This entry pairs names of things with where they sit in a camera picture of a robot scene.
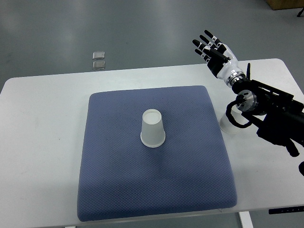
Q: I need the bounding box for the brown cardboard box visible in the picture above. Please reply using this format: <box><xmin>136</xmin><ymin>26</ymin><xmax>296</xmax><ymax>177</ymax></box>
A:
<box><xmin>266</xmin><ymin>0</ymin><xmax>304</xmax><ymax>10</ymax></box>

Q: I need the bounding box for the white table leg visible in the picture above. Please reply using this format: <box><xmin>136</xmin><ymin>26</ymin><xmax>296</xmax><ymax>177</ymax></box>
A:
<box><xmin>238</xmin><ymin>211</ymin><xmax>254</xmax><ymax>228</ymax></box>

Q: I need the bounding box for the blue textured cushion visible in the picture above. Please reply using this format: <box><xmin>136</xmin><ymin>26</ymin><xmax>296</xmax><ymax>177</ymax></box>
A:
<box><xmin>77</xmin><ymin>85</ymin><xmax>237</xmax><ymax>222</ymax></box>

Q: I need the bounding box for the black looped cable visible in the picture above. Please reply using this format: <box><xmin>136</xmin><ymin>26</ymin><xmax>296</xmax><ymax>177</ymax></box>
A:
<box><xmin>226</xmin><ymin>101</ymin><xmax>252</xmax><ymax>129</ymax></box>

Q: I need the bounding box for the upper metal floor plate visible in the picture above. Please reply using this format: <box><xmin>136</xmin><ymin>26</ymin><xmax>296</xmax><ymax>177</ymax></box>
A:
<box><xmin>92</xmin><ymin>51</ymin><xmax>105</xmax><ymax>60</ymax></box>

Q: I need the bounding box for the white paper cup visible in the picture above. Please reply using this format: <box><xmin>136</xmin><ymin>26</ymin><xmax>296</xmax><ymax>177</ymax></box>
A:
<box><xmin>219</xmin><ymin>106</ymin><xmax>242</xmax><ymax>134</ymax></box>
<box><xmin>140</xmin><ymin>109</ymin><xmax>166</xmax><ymax>148</ymax></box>

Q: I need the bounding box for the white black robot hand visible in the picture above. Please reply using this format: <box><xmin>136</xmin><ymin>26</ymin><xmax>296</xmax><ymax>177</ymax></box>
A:
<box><xmin>192</xmin><ymin>30</ymin><xmax>245</xmax><ymax>86</ymax></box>

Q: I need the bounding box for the black tripod leg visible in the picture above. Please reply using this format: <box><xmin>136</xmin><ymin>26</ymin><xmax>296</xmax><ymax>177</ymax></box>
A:
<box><xmin>297</xmin><ymin>8</ymin><xmax>304</xmax><ymax>17</ymax></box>

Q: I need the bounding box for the white paper cup on cushion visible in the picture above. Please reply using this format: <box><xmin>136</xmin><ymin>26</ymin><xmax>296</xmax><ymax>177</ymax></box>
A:
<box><xmin>140</xmin><ymin>109</ymin><xmax>166</xmax><ymax>148</ymax></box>

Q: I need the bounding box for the black desk control panel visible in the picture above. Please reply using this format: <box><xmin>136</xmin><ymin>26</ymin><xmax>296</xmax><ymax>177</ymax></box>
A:
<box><xmin>268</xmin><ymin>206</ymin><xmax>304</xmax><ymax>215</ymax></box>

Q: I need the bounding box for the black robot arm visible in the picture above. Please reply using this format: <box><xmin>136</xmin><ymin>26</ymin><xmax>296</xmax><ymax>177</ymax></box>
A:
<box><xmin>192</xmin><ymin>30</ymin><xmax>304</xmax><ymax>157</ymax></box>

